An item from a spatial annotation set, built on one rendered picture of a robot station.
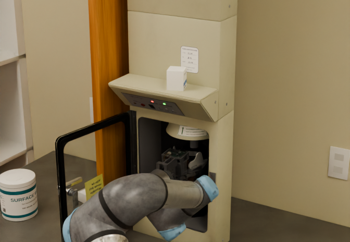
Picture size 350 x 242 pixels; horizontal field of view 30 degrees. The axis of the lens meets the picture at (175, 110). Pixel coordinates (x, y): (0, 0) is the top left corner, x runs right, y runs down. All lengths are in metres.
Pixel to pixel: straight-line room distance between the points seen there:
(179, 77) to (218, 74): 0.12
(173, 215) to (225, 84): 0.42
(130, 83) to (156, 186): 0.51
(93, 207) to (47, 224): 0.86
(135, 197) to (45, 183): 1.19
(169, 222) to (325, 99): 0.73
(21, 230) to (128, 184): 0.90
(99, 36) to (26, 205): 0.72
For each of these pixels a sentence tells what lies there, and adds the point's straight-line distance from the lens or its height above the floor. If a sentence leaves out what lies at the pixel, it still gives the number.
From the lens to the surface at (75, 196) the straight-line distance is 2.01.
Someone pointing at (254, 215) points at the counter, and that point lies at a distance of 2.42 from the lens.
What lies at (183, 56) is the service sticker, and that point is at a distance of 1.96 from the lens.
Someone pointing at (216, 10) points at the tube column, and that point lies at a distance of 1.88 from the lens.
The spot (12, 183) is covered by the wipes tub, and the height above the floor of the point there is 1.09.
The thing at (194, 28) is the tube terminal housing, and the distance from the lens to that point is 1.92.
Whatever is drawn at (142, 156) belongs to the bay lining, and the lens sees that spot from 2.18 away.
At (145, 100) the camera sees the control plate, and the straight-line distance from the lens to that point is 1.99.
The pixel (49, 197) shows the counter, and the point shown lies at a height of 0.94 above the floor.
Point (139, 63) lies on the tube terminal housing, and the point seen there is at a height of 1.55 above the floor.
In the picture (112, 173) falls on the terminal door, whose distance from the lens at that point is 2.12.
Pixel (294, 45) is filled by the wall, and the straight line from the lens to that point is 2.27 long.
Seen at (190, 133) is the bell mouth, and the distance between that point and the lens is 2.06.
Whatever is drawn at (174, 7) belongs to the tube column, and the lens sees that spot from 1.94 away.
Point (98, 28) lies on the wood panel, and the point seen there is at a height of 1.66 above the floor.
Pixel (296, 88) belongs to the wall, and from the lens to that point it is 2.31.
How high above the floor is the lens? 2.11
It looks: 20 degrees down
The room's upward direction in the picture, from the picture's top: straight up
